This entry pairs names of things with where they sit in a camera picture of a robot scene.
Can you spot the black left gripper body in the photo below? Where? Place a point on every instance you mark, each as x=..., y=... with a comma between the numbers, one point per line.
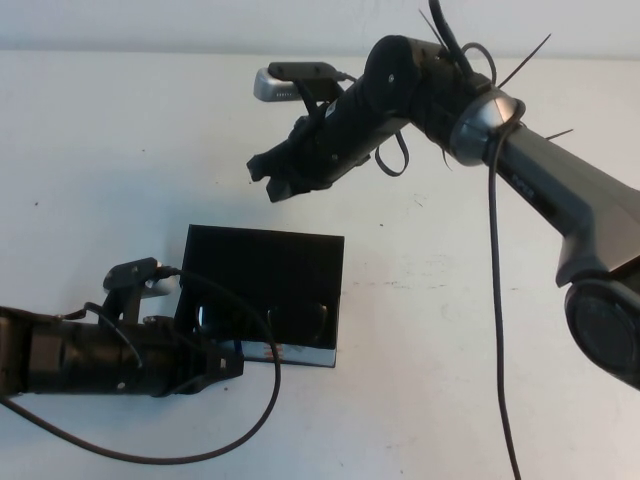
x=175, y=355

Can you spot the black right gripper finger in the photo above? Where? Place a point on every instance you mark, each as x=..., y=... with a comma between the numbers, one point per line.
x=282, y=190
x=262, y=165

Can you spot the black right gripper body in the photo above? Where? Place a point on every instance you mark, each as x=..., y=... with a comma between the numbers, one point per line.
x=320, y=155

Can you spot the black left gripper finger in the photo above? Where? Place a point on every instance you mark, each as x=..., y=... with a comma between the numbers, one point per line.
x=230, y=361
x=215, y=384

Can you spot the black framed glasses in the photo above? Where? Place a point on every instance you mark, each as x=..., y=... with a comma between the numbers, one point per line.
x=300, y=320

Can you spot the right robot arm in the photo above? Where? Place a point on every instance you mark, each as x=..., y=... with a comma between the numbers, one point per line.
x=550, y=175

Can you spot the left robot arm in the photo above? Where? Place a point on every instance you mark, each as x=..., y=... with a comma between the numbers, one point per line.
x=75, y=360

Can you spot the black glasses case patterned side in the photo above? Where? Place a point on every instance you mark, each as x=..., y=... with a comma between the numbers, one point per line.
x=300, y=260

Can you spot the thin black zip tie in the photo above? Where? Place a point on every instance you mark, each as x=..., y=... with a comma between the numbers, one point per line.
x=432, y=27

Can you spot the long black zip tie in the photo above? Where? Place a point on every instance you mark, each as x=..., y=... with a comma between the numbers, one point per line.
x=527, y=60

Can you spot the short black zip tie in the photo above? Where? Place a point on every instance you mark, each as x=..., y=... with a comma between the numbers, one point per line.
x=560, y=135

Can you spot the right camera mount bracket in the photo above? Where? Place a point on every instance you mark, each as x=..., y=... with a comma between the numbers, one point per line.
x=320, y=97

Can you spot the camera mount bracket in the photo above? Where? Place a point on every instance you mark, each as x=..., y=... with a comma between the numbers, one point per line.
x=125, y=305
x=320, y=97

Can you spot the left wrist camera black silver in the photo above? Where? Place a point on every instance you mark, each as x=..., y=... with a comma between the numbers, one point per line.
x=165, y=287

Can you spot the wrist camera black silver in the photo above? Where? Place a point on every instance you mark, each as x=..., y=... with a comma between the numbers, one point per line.
x=280, y=85
x=165, y=287

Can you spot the left camera mount bracket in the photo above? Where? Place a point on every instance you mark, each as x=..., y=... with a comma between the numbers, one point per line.
x=125, y=305

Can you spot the right wrist camera black silver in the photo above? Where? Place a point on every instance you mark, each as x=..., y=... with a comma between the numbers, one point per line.
x=280, y=85

